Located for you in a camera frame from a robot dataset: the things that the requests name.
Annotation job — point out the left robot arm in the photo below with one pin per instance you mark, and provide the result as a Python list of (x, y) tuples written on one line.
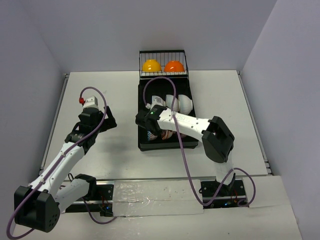
[(39, 205)]

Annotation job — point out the white taped cover sheet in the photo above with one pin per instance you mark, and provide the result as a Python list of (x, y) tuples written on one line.
[(154, 198)]

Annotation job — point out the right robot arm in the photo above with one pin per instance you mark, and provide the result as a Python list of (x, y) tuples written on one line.
[(215, 136)]

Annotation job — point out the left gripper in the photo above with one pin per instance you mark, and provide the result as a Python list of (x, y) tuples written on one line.
[(102, 120)]

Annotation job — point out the brown bowl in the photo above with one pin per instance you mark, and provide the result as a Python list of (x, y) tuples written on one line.
[(166, 134)]

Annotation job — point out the white bowl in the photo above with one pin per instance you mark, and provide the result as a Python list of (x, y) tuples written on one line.
[(172, 102), (185, 104), (157, 100)]

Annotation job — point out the blue patterned bowl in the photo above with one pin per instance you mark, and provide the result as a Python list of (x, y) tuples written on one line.
[(151, 136)]

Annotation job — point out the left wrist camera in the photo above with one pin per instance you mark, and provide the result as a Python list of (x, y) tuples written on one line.
[(90, 102)]

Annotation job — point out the grey leaf patterned bowl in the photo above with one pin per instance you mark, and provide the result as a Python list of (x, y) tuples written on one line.
[(183, 135)]

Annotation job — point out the black dish rack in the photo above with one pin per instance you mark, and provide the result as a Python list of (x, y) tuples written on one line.
[(153, 84)]

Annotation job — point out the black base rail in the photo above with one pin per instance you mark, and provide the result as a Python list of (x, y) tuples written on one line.
[(101, 203)]

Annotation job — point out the orange bowl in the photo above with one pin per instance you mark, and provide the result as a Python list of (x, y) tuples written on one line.
[(174, 66)]

